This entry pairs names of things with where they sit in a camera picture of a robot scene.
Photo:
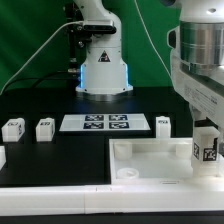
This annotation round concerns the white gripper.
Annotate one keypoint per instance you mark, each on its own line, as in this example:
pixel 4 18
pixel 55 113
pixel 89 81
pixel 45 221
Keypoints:
pixel 197 71

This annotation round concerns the white square tabletop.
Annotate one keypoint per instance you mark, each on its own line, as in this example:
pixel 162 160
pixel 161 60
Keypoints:
pixel 146 161

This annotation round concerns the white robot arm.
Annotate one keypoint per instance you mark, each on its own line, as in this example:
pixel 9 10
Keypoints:
pixel 103 72

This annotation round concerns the white marker base plate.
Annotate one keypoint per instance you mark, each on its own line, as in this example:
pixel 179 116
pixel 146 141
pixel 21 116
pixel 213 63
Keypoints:
pixel 104 122

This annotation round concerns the white front obstacle rail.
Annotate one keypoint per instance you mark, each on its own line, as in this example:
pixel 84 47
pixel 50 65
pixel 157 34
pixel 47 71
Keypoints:
pixel 162 197

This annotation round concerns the white obstacle rail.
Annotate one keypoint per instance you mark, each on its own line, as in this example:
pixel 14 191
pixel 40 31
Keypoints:
pixel 162 197
pixel 2 157

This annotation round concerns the black camera on stand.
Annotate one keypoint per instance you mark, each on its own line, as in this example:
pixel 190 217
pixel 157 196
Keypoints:
pixel 99 26

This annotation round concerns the white left obstacle rail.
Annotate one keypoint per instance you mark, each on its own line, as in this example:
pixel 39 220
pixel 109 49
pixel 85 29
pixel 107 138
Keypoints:
pixel 2 157

